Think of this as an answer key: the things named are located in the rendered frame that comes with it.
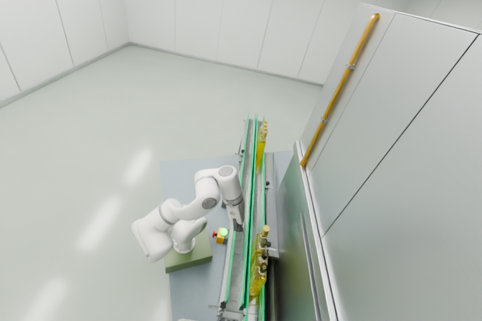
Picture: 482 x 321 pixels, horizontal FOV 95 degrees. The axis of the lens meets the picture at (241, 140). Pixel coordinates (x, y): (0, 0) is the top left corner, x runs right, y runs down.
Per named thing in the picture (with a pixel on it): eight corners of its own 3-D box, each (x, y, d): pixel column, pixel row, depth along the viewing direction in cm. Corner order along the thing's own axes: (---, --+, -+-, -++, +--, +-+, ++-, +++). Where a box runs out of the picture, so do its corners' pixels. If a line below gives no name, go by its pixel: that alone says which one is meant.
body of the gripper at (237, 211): (241, 206, 76) (246, 226, 82) (243, 184, 84) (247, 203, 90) (219, 207, 77) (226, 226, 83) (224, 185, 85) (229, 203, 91)
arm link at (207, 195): (177, 209, 83) (219, 176, 80) (178, 239, 72) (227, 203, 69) (159, 199, 78) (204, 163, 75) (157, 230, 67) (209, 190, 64)
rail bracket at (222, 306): (242, 322, 101) (247, 312, 94) (206, 315, 100) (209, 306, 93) (242, 313, 104) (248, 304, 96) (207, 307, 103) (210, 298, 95)
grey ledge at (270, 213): (274, 264, 134) (280, 256, 127) (260, 262, 134) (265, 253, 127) (270, 160, 210) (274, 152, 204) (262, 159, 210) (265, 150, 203)
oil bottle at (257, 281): (257, 296, 111) (267, 279, 98) (246, 294, 110) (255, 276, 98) (257, 284, 115) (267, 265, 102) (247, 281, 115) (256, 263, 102)
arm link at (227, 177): (192, 188, 69) (190, 169, 76) (201, 209, 75) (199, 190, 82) (239, 174, 71) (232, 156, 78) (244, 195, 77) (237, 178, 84)
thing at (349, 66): (305, 167, 117) (382, 13, 74) (299, 165, 116) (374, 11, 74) (304, 163, 119) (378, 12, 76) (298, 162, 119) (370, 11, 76)
